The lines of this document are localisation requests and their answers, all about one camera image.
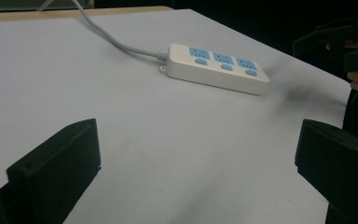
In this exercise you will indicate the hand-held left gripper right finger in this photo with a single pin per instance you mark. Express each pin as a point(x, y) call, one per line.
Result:
point(341, 165)

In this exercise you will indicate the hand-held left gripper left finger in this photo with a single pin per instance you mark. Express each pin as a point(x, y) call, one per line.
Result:
point(56, 168)

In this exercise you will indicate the white power strip blue sockets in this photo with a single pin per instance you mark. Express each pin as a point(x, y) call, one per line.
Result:
point(211, 70)

